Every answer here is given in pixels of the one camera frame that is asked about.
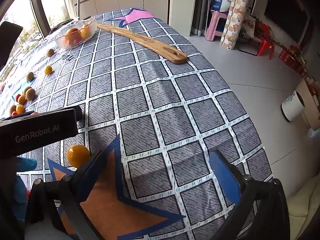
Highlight blue and white bags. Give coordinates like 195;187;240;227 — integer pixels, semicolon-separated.
212;0;234;12

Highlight white cabinet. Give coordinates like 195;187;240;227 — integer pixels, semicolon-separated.
70;0;173;20

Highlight light wooden cabinet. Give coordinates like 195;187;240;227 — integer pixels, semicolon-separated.
297;77;320;130

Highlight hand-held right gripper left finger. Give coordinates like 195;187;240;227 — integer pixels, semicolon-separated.
26;134;123;240

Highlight clear glass bowl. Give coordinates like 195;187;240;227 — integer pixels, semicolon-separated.
54;17;97;50

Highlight dark window frame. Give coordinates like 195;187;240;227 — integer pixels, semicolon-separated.
29;0;50;39

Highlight black television screen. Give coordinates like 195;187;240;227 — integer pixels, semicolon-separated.
265;0;310;45

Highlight cream sofa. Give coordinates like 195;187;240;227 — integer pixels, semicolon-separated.
287;187;320;240

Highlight patterned rolled mat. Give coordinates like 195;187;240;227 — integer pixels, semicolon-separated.
220;0;249;52

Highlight long wooden board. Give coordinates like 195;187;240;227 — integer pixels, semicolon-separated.
96;22;188;65

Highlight orange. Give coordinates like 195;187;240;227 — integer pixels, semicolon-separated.
65;28;83;46
80;24;91;40

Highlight white cylindrical bin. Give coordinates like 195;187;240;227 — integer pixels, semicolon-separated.
281;90;305;123

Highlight checked star-print blanket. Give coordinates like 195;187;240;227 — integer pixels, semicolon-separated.
0;7;273;240

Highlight red gift boxes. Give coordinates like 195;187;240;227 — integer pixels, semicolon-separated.
280;46;308;75

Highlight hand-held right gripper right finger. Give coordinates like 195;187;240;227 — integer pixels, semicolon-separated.
209;150;292;240

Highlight white wardrobe panel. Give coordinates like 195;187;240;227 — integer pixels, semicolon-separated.
170;0;200;37

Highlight black chair back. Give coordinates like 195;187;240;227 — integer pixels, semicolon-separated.
0;21;23;67

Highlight red plastic stool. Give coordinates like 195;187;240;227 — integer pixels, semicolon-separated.
255;22;275;60

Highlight pink plastic stool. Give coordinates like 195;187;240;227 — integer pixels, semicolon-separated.
205;10;229;42

